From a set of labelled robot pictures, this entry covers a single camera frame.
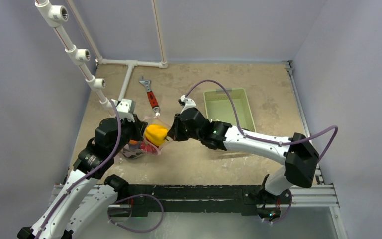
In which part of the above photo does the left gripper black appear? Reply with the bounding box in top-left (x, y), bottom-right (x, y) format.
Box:
top-left (110, 112), bottom-right (148, 155)

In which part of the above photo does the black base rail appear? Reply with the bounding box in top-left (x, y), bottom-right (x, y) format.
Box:
top-left (115, 184), bottom-right (291, 218)

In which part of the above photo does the red tomato toy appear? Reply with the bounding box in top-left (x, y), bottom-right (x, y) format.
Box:
top-left (140, 141), bottom-right (160, 155)

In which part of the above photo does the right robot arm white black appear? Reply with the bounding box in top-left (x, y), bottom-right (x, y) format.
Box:
top-left (167, 108), bottom-right (319, 203)

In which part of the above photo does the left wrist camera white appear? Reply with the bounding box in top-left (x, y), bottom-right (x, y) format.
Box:
top-left (112, 99), bottom-right (136, 122)

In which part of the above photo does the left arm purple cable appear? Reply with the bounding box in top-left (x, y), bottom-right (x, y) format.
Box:
top-left (32, 99), bottom-right (164, 239)

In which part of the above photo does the clear zip top bag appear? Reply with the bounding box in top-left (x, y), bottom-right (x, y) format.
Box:
top-left (118, 113), bottom-right (173, 160)

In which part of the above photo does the green perforated basket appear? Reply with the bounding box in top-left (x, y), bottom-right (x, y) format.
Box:
top-left (203, 88), bottom-right (256, 132)

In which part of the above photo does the orange green mango toy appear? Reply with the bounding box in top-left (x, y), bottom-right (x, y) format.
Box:
top-left (128, 140), bottom-right (140, 145)

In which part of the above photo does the red handled adjustable wrench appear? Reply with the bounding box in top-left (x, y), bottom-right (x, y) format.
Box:
top-left (139, 76), bottom-right (160, 113)

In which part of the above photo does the yellow lemon toy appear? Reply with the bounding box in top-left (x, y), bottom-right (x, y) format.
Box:
top-left (144, 124), bottom-right (168, 147)

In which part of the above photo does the white pvc pipe frame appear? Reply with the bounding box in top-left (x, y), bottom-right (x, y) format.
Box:
top-left (34, 0), bottom-right (168, 113)

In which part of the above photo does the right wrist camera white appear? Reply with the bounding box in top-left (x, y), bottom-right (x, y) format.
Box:
top-left (178, 95), bottom-right (197, 113)

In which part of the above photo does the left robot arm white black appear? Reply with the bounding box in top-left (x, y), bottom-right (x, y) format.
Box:
top-left (17, 115), bottom-right (148, 239)

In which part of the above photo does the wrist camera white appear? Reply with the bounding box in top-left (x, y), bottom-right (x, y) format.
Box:
top-left (178, 95), bottom-right (197, 113)
top-left (112, 99), bottom-right (136, 122)

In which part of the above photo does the aluminium frame rail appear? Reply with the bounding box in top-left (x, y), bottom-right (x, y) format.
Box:
top-left (283, 61), bottom-right (348, 239)

